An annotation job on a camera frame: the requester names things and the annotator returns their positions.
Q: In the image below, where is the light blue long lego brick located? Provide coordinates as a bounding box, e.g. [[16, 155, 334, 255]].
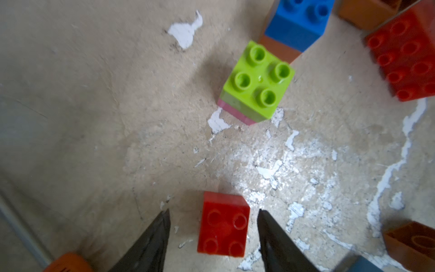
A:
[[333, 256, 383, 272]]

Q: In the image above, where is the magenta lego brick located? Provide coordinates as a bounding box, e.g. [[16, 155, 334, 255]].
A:
[[217, 99, 256, 125]]

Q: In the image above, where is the brown lego brick front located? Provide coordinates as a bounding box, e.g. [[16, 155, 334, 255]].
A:
[[383, 221, 435, 272]]

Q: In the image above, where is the orange black handled screwdriver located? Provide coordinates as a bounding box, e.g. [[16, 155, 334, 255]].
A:
[[43, 252, 93, 272]]

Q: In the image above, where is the brown lego brick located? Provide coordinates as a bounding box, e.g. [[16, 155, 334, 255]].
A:
[[258, 34, 302, 63], [338, 0, 402, 31], [383, 221, 435, 272]]

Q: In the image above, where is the red long lego brick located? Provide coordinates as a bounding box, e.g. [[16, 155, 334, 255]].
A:
[[365, 1, 435, 102]]

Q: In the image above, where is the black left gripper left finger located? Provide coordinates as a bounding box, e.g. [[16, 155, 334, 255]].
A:
[[110, 210, 171, 272]]

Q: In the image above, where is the red square lego brick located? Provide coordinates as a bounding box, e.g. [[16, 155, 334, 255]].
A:
[[197, 191, 250, 257]]

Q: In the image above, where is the lime green lego brick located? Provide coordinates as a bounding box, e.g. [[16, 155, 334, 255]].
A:
[[219, 41, 295, 123]]

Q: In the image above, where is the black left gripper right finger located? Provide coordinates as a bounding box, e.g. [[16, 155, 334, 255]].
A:
[[257, 209, 318, 272]]

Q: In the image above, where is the dark blue lego brick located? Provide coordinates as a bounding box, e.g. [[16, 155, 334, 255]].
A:
[[265, 0, 335, 52]]

